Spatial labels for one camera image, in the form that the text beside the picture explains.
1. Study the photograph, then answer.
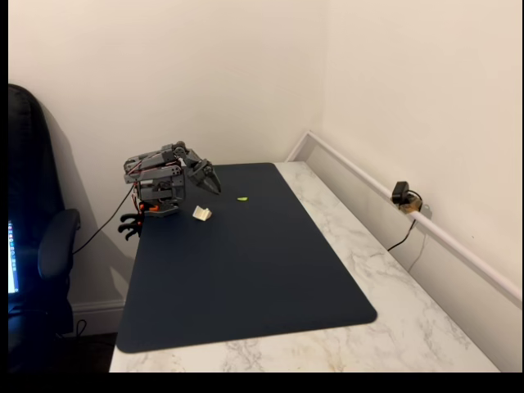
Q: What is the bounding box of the black clamp orange tip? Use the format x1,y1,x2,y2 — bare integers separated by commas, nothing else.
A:
118,223,142,242
118,202,145,226

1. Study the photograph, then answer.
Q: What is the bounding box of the brown webcam mount block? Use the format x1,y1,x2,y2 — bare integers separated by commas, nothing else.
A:
399,192,431,216

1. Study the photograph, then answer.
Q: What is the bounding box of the dark blue desk mat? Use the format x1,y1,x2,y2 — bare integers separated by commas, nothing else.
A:
115,162,378,355

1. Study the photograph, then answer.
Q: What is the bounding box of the white baseboard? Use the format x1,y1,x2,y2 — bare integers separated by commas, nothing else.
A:
71,300,126,337

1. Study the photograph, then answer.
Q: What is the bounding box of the white wall rail trim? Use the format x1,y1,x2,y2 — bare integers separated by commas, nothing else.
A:
285,130,524,305

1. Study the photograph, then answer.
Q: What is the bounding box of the black webcam cable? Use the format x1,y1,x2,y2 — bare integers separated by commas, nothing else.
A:
386,219,418,252

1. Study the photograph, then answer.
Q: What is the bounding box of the black floor cable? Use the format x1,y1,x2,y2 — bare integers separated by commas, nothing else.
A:
61,318,88,339

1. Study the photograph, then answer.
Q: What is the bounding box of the lit laptop screen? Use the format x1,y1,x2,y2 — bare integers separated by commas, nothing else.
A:
7,219,20,295

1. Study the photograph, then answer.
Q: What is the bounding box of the black webcam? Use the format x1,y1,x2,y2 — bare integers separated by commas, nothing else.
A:
391,181,410,205

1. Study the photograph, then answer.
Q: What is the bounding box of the black office chair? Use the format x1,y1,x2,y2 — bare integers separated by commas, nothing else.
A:
7,84,82,373

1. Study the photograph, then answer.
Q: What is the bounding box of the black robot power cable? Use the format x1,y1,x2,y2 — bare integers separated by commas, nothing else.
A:
72,186,136,255

